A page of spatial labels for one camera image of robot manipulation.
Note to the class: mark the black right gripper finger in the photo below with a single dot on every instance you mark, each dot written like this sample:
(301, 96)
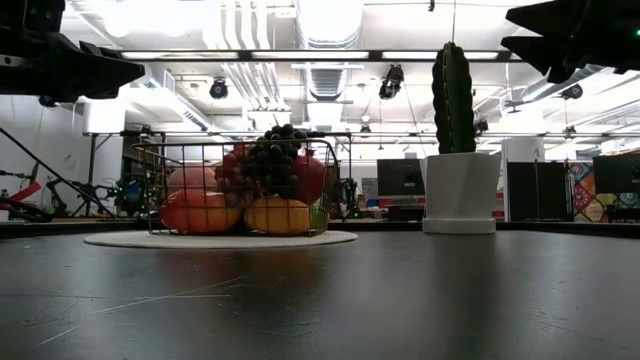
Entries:
(550, 55)
(555, 15)

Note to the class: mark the red apple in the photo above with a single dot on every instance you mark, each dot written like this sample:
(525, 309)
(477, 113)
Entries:
(310, 175)

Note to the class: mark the black partition panel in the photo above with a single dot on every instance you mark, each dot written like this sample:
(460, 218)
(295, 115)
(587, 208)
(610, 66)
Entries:
(537, 190)

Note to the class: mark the black square screen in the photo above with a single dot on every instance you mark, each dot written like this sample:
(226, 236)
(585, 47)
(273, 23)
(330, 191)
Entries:
(400, 177)

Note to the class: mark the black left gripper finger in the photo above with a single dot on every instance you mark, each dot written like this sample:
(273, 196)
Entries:
(100, 75)
(100, 50)

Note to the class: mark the white round plate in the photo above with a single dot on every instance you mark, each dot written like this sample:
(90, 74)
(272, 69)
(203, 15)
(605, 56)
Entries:
(215, 241)

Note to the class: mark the red yellow mango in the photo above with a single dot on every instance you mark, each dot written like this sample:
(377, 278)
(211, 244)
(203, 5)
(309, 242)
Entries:
(200, 212)

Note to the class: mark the black ceiling spotlight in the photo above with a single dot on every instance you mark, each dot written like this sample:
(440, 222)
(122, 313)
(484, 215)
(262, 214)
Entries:
(571, 91)
(391, 82)
(218, 89)

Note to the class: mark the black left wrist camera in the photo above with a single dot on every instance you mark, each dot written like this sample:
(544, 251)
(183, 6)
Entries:
(30, 15)

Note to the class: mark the black wide screen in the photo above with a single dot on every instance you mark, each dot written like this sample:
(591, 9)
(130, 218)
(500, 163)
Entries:
(617, 172)

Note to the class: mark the orange yellow fruit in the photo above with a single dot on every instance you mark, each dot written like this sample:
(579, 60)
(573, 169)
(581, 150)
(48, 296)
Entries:
(277, 216)

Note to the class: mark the colourful patterned quilt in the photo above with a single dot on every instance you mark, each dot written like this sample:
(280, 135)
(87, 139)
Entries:
(585, 195)

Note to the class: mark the white hexagonal plant pot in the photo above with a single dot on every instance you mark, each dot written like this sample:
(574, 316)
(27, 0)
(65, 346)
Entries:
(460, 195)

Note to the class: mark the silver ventilation duct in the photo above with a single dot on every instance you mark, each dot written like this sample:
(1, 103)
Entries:
(327, 20)

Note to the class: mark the dark purple grape bunch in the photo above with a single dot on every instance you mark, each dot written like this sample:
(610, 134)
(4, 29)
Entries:
(275, 160)

